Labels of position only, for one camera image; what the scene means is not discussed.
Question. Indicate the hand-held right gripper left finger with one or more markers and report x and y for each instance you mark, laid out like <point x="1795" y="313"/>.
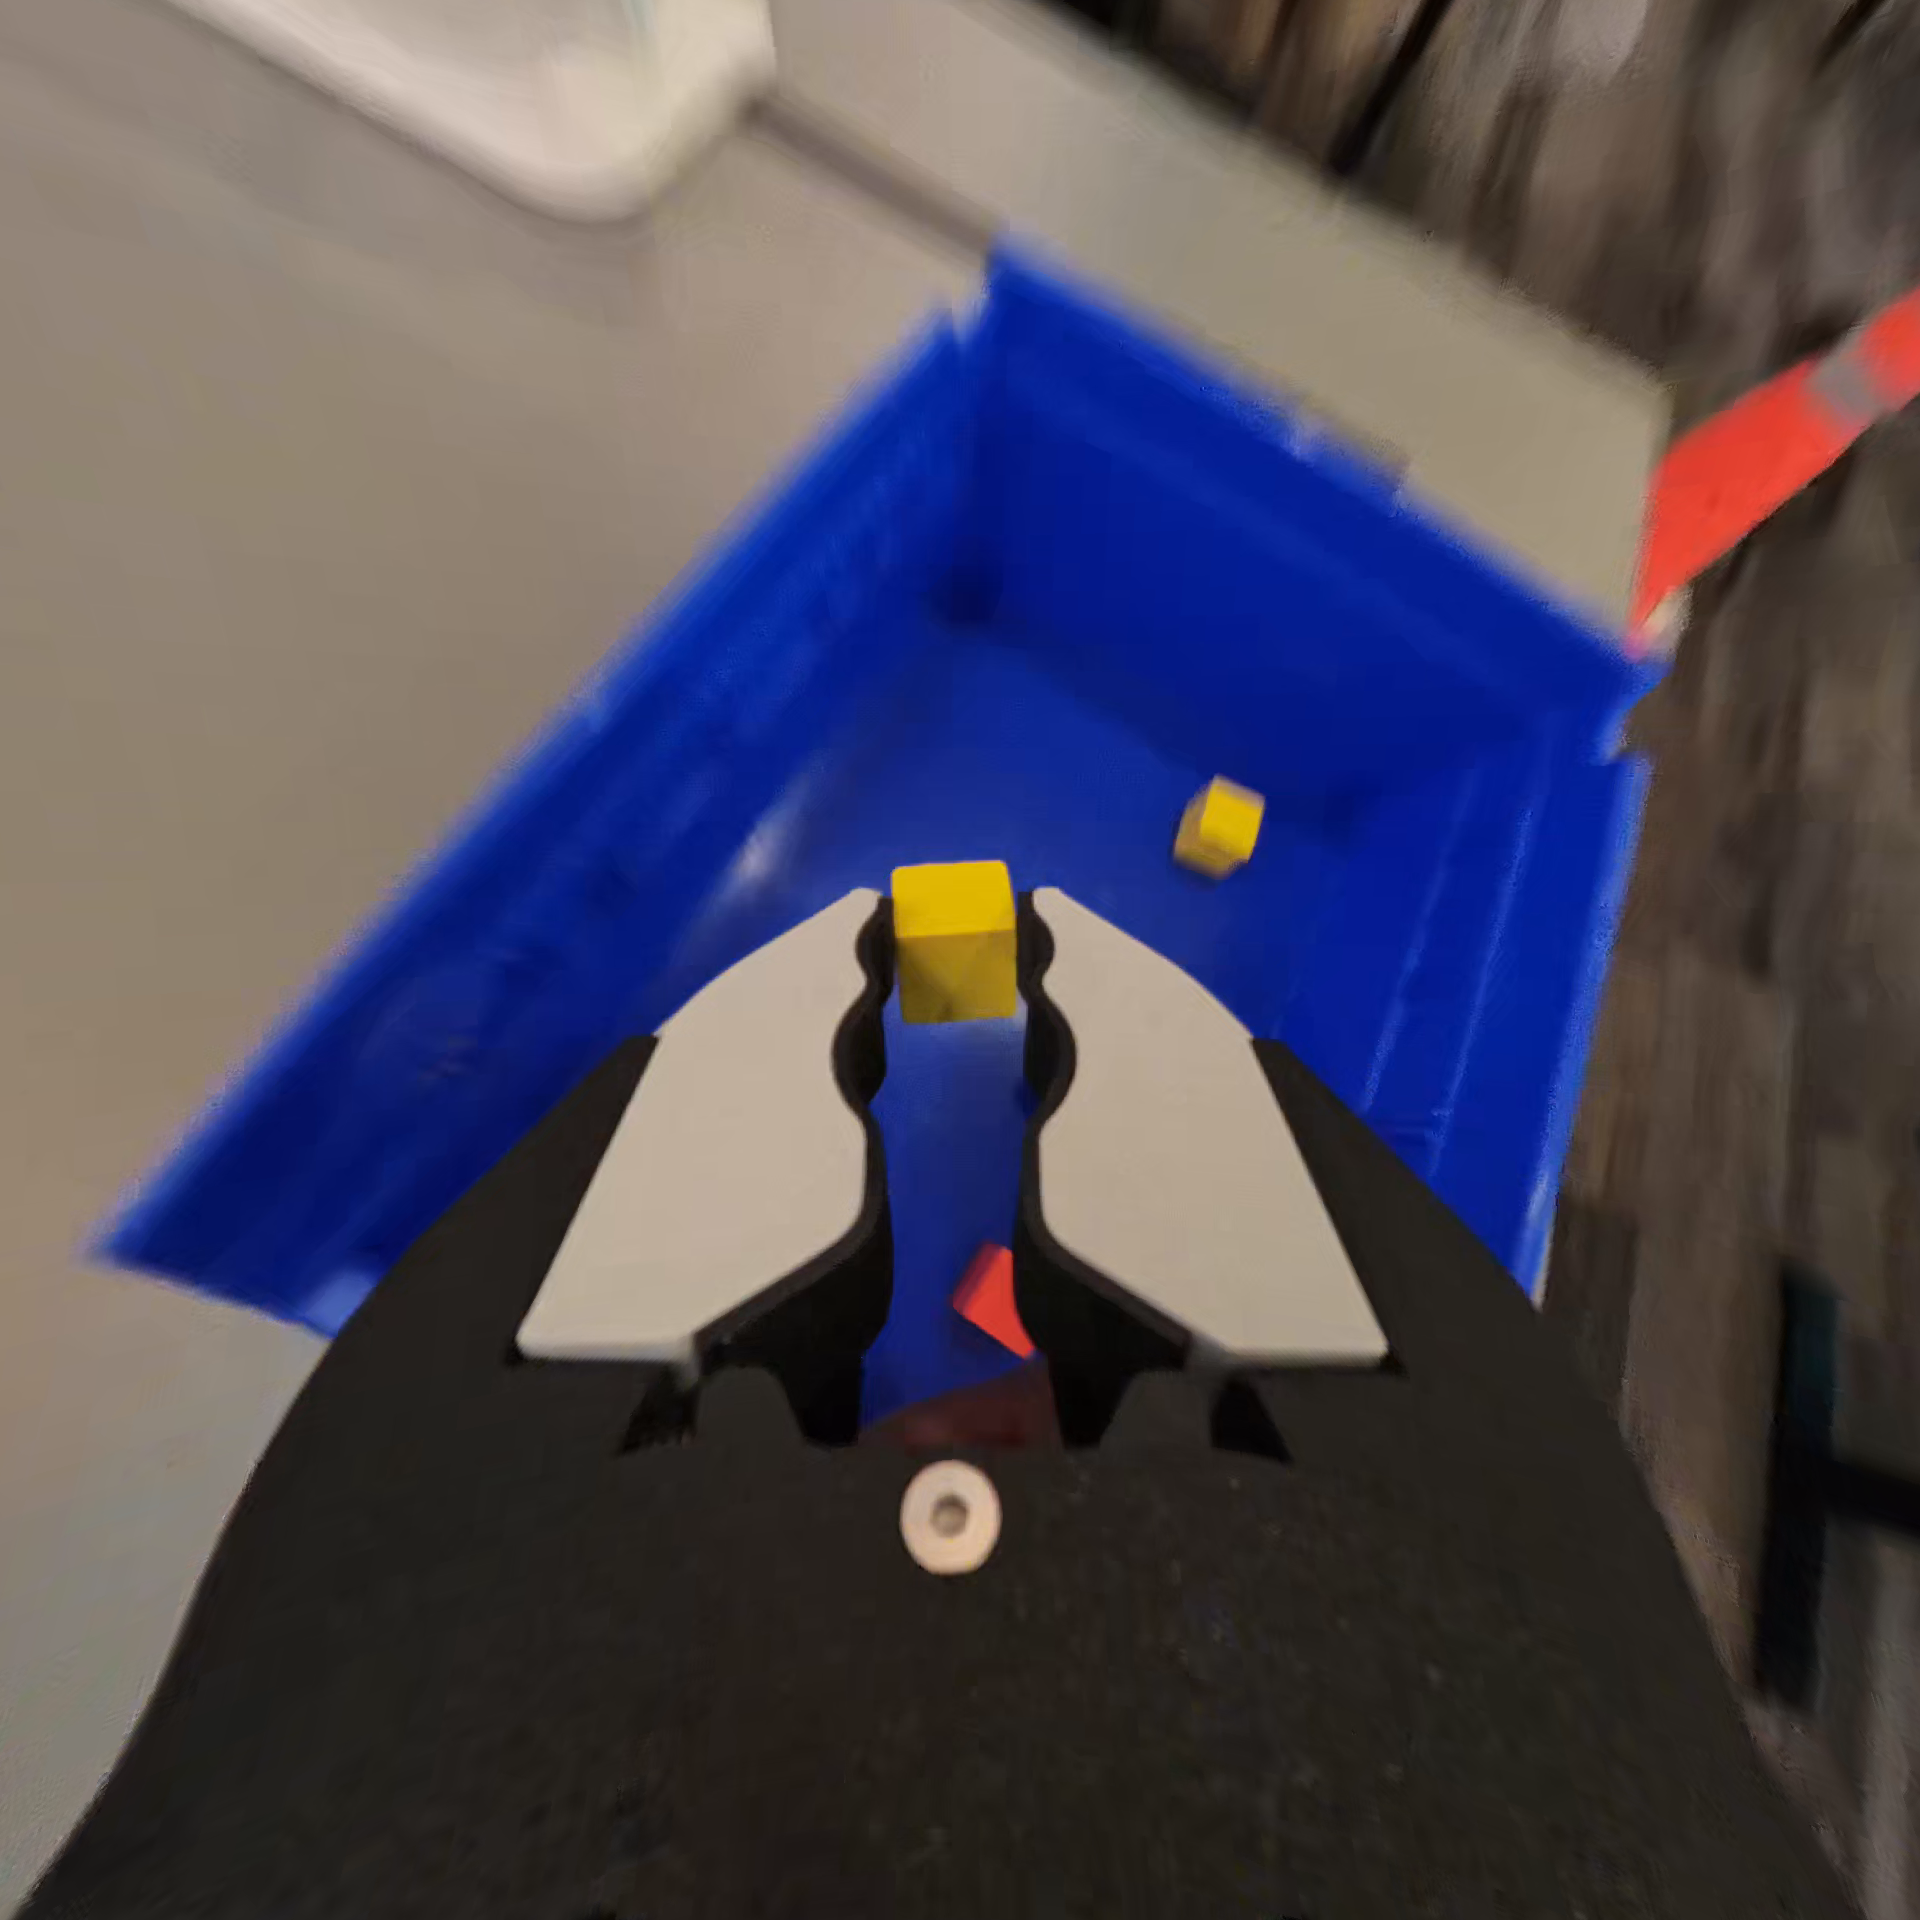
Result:
<point x="722" y="1185"/>

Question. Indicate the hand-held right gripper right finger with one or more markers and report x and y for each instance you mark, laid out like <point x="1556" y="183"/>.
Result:
<point x="1186" y="1185"/>

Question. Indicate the orange traffic cone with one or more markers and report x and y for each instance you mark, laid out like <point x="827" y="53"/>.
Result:
<point x="1756" y="451"/>

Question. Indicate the instruction sheet on stand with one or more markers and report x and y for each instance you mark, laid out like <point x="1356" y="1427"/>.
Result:
<point x="571" y="106"/>

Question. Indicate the blue plastic bin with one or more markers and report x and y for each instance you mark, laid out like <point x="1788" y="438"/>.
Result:
<point x="1201" y="630"/>

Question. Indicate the red wooden cube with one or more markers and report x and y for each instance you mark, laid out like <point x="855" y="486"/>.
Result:
<point x="994" y="1306"/>

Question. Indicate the yellow wooden cube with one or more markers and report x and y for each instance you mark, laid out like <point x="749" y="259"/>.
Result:
<point x="955" y="938"/>
<point x="1220" y="828"/>

